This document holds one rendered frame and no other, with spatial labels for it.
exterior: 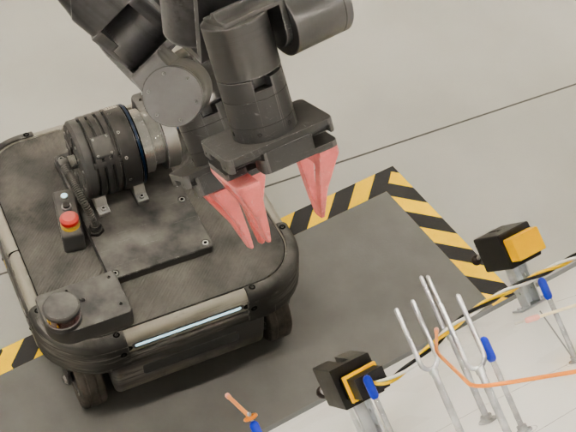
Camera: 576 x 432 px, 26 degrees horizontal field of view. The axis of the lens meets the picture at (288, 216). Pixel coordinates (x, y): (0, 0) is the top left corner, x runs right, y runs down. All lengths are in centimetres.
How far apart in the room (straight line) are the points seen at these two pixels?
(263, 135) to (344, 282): 170
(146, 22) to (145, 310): 123
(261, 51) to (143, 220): 151
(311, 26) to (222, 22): 8
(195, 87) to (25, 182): 152
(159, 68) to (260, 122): 15
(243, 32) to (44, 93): 221
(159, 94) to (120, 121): 133
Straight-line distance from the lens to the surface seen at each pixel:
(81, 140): 247
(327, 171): 109
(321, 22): 106
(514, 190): 296
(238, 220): 125
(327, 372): 117
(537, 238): 149
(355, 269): 275
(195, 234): 248
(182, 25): 108
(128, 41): 123
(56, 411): 258
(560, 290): 156
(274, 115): 105
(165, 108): 116
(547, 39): 337
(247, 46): 102
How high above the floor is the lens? 213
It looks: 48 degrees down
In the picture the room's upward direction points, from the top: straight up
